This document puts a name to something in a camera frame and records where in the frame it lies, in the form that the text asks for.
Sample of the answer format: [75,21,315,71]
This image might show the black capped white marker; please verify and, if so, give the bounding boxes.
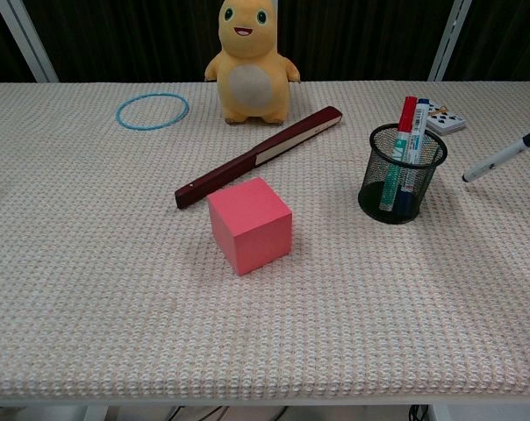
[462,126,530,183]

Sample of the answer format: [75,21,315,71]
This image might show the blue capped white marker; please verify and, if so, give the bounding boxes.
[395,97,432,211]

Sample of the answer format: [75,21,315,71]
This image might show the red capped green marker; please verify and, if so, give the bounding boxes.
[379,96,419,211]

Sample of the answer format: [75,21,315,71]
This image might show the black mesh pen holder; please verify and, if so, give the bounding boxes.
[357,123,448,225]

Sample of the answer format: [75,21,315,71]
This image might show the playing card deck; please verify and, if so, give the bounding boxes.
[425,103,467,136]

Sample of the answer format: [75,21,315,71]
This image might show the black curtain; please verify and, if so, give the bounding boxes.
[0,0,530,84]

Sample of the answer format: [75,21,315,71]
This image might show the dark red folded fan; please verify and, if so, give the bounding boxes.
[175,105,343,211]

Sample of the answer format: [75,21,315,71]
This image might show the yellow plush dinosaur toy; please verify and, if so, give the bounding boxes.
[204,0,302,126]

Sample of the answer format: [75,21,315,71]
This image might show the pink foam cube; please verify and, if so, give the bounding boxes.
[206,176,293,277]

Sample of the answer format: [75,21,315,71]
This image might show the beige woven tablecloth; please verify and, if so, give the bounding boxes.
[0,81,530,401]

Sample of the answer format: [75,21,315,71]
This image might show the white metal frame post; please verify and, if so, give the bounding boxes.
[426,0,473,82]
[0,0,60,83]

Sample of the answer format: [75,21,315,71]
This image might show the light blue thin ring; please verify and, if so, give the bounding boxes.
[116,91,190,132]

